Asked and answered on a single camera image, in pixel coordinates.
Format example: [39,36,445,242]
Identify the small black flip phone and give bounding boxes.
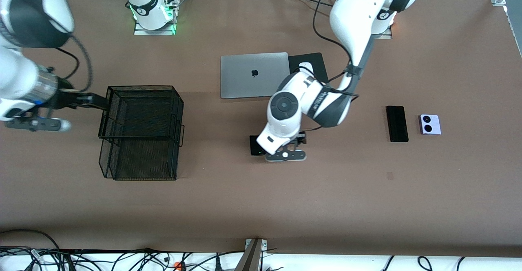
[250,135,268,156]

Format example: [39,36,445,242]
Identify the long black phone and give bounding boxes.
[386,106,409,143]

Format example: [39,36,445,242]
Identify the lavender flip phone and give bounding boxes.
[420,115,442,136]

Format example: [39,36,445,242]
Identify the silver closed laptop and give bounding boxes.
[220,52,293,99]

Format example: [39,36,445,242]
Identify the black mouse pad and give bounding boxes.
[288,53,329,85]

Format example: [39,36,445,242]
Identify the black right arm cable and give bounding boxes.
[55,35,93,93]

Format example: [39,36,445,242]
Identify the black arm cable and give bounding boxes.
[55,35,93,93]
[300,0,361,131]

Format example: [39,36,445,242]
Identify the black wire mesh two-tier tray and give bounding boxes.
[98,85,185,181]

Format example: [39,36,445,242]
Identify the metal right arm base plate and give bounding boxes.
[134,20,177,35]

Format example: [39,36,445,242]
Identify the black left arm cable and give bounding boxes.
[300,0,361,131]

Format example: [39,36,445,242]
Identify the aluminium camera post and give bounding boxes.
[234,238,268,271]

